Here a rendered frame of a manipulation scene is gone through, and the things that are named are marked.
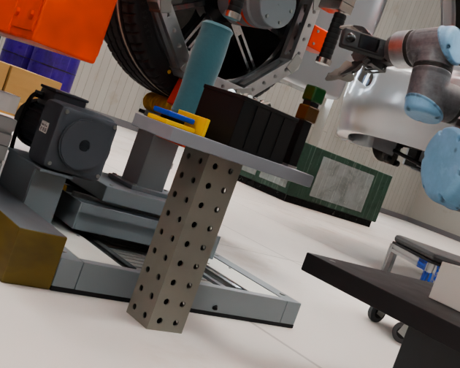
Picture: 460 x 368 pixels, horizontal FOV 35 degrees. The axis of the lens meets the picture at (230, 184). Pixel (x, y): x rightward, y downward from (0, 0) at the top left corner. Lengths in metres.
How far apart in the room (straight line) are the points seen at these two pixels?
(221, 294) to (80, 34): 0.78
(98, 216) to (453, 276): 0.98
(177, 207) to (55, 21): 0.50
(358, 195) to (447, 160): 7.63
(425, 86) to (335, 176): 6.99
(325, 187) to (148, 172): 6.45
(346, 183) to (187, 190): 7.23
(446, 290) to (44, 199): 1.05
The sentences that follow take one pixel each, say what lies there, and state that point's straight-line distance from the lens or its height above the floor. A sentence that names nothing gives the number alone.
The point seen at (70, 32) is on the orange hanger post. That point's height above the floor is 0.57.
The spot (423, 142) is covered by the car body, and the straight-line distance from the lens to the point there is 4.56.
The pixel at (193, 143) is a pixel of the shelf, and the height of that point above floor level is 0.43.
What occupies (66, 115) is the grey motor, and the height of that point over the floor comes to 0.38.
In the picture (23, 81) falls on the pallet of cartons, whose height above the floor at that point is 0.31.
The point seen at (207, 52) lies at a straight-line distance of 1.96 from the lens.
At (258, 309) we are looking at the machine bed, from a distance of 2.11.
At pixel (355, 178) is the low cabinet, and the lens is 8.94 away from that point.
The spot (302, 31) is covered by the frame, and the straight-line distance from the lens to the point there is 2.30.
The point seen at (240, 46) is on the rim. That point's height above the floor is 0.74.
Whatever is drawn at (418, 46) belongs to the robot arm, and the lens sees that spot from 1.78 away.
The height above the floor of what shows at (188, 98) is 0.53.
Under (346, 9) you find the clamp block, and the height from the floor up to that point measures 0.91.
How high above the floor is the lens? 0.47
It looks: 3 degrees down
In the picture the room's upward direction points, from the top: 20 degrees clockwise
